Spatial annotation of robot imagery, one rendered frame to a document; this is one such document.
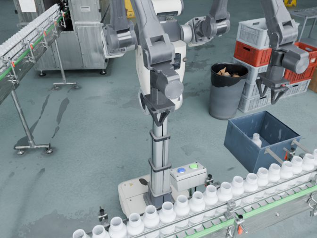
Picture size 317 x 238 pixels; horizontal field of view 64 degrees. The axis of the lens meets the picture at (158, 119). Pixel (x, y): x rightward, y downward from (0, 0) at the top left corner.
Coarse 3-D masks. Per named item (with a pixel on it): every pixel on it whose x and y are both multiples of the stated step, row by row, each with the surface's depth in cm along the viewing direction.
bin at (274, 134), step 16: (256, 112) 173; (240, 128) 175; (256, 128) 182; (272, 128) 173; (288, 128) 160; (224, 144) 177; (240, 144) 160; (256, 144) 145; (272, 144) 145; (288, 144) 152; (240, 160) 163; (256, 160) 148; (272, 160) 154
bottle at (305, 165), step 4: (304, 156) 108; (308, 156) 108; (312, 156) 107; (304, 160) 107; (308, 160) 106; (312, 160) 105; (304, 164) 107; (308, 164) 107; (312, 164) 107; (304, 168) 107; (308, 168) 107; (312, 168) 107; (304, 172) 108; (304, 176) 109; (308, 176) 109; (300, 180) 111; (304, 180) 111; (296, 184) 113; (304, 184) 112
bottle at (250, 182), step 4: (248, 176) 99; (252, 176) 99; (256, 176) 97; (244, 180) 100; (248, 180) 97; (252, 180) 96; (256, 180) 96; (244, 184) 99; (248, 184) 98; (252, 184) 97; (256, 184) 99; (244, 188) 99; (248, 188) 98; (252, 188) 97; (256, 188) 98; (244, 192) 99; (248, 192) 98; (248, 196) 100; (252, 196) 100; (244, 200) 101; (248, 200) 101; (252, 200) 102; (240, 204) 104; (244, 204) 103; (244, 208) 104
